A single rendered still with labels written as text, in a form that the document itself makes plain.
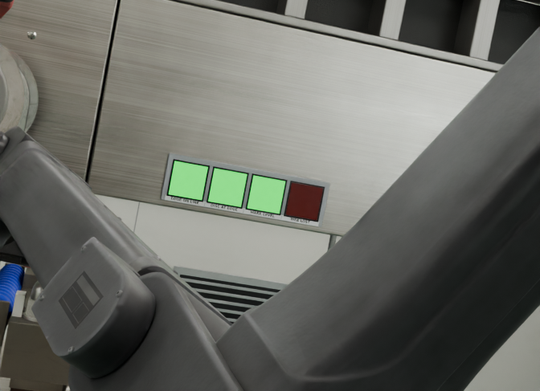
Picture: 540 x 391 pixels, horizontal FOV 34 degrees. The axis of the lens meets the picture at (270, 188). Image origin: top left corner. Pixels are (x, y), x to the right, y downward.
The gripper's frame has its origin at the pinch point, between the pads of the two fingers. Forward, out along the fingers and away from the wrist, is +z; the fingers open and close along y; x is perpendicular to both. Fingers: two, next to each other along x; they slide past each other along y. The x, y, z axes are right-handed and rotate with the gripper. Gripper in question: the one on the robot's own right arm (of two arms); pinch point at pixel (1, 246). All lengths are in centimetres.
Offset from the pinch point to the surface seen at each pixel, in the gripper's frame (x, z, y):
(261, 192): 24.5, 29.3, 31.1
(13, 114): 13.6, -2.7, -2.1
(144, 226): 94, 255, 23
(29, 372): -11.3, 5.3, 5.5
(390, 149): 35, 26, 50
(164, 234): 92, 256, 32
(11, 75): 17.1, -4.5, -3.0
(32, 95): 26.5, 18.6, -3.4
